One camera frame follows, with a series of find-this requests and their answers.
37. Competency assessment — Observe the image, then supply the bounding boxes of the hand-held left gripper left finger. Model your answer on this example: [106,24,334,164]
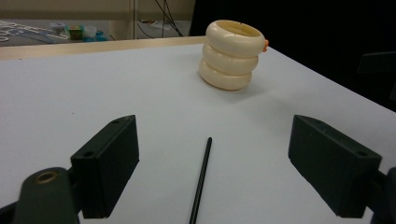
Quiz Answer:
[70,114,140,219]

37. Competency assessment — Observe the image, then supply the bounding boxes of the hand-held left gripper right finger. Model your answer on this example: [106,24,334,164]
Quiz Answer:
[288,114,383,218]

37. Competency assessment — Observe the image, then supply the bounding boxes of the black thin stick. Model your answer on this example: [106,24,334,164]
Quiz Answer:
[188,136,213,224]

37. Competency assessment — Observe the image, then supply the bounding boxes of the cream ribbed holder cup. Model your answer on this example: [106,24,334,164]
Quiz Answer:
[199,19,270,91]

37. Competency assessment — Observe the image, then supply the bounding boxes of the white board sheet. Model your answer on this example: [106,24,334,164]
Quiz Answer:
[0,43,396,224]

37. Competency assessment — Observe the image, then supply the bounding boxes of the wooden table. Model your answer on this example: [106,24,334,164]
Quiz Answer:
[0,35,207,61]

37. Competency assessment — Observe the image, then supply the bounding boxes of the blue plastic items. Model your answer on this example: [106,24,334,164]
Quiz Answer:
[83,28,108,43]

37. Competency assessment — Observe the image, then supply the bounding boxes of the green toy box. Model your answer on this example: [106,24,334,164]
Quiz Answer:
[64,24,86,41]

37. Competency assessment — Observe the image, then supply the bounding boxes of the wooden shelf unit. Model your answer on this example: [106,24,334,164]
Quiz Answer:
[0,0,196,41]

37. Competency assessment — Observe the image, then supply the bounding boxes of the white cable bundle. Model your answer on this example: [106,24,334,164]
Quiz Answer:
[0,20,68,44]

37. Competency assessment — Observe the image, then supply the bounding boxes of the black hanging cables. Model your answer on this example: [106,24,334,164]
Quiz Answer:
[134,0,185,38]

